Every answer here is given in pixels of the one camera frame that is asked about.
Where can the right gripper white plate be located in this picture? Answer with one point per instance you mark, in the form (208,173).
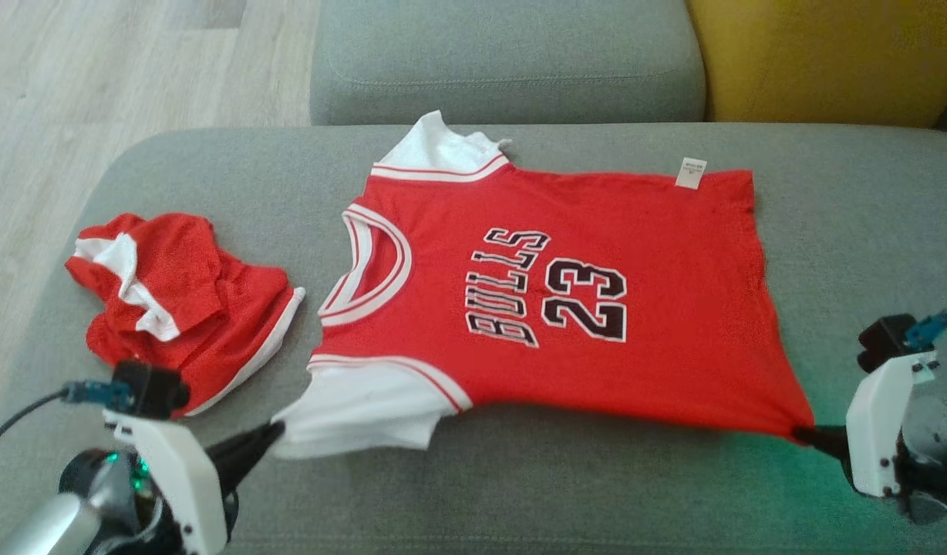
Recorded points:
(878,432)

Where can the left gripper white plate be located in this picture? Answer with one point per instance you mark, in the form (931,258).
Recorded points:
(176,486)

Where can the red mesh shorts white stripe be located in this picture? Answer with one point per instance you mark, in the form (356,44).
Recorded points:
(203,308)

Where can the red Bulls 23 jersey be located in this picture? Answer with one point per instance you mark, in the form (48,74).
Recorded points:
(635,231)

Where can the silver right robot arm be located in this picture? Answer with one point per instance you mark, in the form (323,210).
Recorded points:
(936,462)

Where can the large grey sofa ottoman cushion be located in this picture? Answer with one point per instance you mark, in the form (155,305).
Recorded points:
(597,493)

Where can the yellow sofa back cushion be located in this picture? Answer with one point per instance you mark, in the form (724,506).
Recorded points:
(828,54)

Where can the grey sofa seat cushion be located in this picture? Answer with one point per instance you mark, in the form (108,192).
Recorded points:
(504,54)

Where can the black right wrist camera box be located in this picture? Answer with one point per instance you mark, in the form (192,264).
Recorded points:
(882,343)

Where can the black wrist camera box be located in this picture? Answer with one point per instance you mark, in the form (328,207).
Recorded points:
(882,343)
(153,389)

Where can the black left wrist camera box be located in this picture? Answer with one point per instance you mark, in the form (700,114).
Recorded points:
(153,389)

